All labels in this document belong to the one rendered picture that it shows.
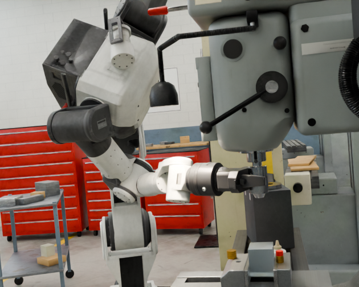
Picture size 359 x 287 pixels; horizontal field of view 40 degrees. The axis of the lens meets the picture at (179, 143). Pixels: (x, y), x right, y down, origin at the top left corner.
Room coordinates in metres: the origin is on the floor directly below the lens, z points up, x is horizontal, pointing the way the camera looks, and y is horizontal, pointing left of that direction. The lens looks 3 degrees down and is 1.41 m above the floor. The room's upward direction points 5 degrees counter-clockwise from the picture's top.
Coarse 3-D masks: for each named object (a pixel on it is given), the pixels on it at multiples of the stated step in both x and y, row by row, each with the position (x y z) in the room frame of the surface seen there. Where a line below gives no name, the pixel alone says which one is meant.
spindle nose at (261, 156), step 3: (252, 153) 1.21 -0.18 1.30; (258, 153) 1.21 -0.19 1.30; (261, 153) 1.21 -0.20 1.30; (264, 153) 1.22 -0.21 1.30; (249, 156) 1.22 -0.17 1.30; (252, 156) 1.21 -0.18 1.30; (258, 156) 1.21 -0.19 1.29; (261, 156) 1.21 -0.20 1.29; (264, 156) 1.21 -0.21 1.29; (249, 159) 1.22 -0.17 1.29; (252, 159) 1.21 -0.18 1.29; (258, 159) 1.21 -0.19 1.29; (261, 159) 1.21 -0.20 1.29; (264, 159) 1.21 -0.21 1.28
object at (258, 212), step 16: (272, 192) 1.53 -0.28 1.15; (288, 192) 1.53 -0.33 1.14; (256, 208) 1.53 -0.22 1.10; (272, 208) 1.53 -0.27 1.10; (288, 208) 1.53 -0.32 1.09; (256, 224) 1.53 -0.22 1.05; (272, 224) 1.53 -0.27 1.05; (288, 224) 1.53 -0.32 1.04; (256, 240) 1.53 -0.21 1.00; (272, 240) 1.53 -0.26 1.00; (288, 240) 1.53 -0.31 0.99
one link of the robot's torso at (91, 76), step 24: (72, 24) 1.53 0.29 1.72; (72, 48) 1.48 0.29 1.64; (96, 48) 1.49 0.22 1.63; (144, 48) 1.50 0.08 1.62; (48, 72) 1.47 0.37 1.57; (72, 72) 1.43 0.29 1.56; (96, 72) 1.44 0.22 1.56; (120, 72) 1.45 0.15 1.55; (144, 72) 1.48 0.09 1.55; (72, 96) 1.53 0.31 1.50; (96, 96) 1.42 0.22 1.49; (120, 96) 1.41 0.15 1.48; (144, 96) 1.50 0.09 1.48; (120, 120) 1.47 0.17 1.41
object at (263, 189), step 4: (248, 172) 1.22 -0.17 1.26; (252, 172) 1.21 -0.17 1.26; (256, 172) 1.21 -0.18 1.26; (260, 172) 1.21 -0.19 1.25; (264, 172) 1.21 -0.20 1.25; (260, 176) 1.21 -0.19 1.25; (264, 176) 1.21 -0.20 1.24; (252, 188) 1.21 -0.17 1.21; (256, 188) 1.21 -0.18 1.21; (260, 188) 1.21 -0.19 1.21; (264, 188) 1.21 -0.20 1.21; (252, 192) 1.22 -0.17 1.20; (256, 192) 1.21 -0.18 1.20; (260, 192) 1.21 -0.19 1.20; (264, 192) 1.21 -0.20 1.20
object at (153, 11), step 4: (152, 8) 1.37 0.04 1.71; (156, 8) 1.36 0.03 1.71; (160, 8) 1.36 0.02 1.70; (164, 8) 1.36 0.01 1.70; (168, 8) 1.36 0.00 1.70; (172, 8) 1.36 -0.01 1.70; (176, 8) 1.36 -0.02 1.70; (180, 8) 1.35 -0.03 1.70; (184, 8) 1.35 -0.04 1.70; (148, 12) 1.37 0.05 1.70; (152, 12) 1.37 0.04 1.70; (156, 12) 1.36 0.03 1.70; (160, 12) 1.36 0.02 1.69; (164, 12) 1.36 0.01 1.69; (168, 12) 1.37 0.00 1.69
